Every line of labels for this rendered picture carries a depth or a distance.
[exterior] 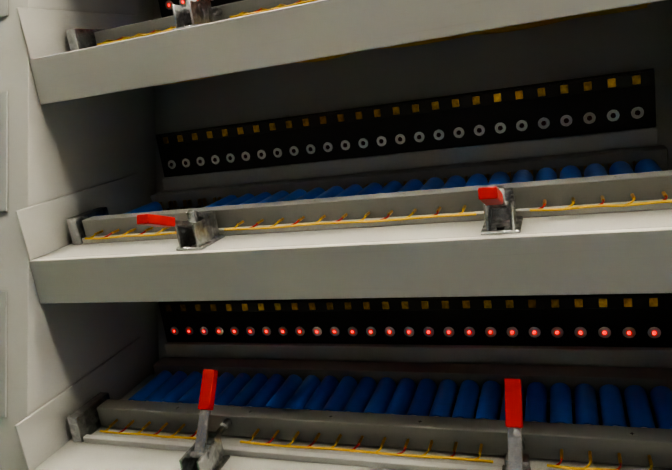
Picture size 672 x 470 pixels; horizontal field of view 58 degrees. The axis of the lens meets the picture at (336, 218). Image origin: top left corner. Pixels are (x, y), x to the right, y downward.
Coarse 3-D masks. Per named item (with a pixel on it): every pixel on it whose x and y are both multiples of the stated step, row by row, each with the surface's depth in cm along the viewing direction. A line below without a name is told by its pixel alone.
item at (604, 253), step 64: (640, 128) 57; (128, 192) 73; (64, 256) 59; (128, 256) 55; (192, 256) 53; (256, 256) 51; (320, 256) 49; (384, 256) 47; (448, 256) 45; (512, 256) 44; (576, 256) 42; (640, 256) 41
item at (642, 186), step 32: (416, 192) 51; (448, 192) 50; (544, 192) 47; (576, 192) 46; (608, 192) 46; (640, 192) 45; (96, 224) 63; (128, 224) 61; (224, 224) 58; (256, 224) 55; (320, 224) 52
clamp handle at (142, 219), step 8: (144, 216) 48; (152, 216) 48; (160, 216) 49; (168, 216) 50; (192, 216) 54; (144, 224) 48; (152, 224) 49; (160, 224) 49; (168, 224) 50; (176, 224) 51; (184, 224) 52
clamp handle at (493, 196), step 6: (480, 192) 39; (486, 192) 39; (492, 192) 39; (498, 192) 39; (480, 198) 39; (486, 198) 39; (492, 198) 39; (498, 198) 39; (504, 198) 45; (486, 204) 41; (492, 204) 42; (498, 204) 42; (504, 204) 44
